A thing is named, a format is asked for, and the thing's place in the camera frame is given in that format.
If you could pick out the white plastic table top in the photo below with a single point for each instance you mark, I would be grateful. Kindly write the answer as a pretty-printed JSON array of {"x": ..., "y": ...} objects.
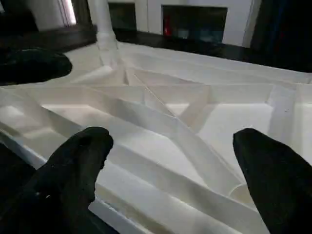
[{"x": 170, "y": 126}]

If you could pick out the black work mat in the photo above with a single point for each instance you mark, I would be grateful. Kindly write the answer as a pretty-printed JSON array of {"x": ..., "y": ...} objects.
[{"x": 219, "y": 48}]

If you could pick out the white plastic table leg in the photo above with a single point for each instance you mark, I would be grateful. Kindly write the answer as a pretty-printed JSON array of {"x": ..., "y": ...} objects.
[{"x": 105, "y": 29}]

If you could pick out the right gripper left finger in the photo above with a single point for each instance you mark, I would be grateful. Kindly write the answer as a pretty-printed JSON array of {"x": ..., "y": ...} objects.
[{"x": 58, "y": 185}]

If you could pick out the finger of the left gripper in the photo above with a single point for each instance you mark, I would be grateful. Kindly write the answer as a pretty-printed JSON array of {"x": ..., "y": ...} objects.
[{"x": 31, "y": 64}]

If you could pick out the white cabinet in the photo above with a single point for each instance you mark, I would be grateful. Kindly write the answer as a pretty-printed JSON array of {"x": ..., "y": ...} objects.
[{"x": 195, "y": 22}]

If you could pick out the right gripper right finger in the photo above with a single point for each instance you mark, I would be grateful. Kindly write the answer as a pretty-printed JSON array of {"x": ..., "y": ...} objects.
[{"x": 278, "y": 180}]

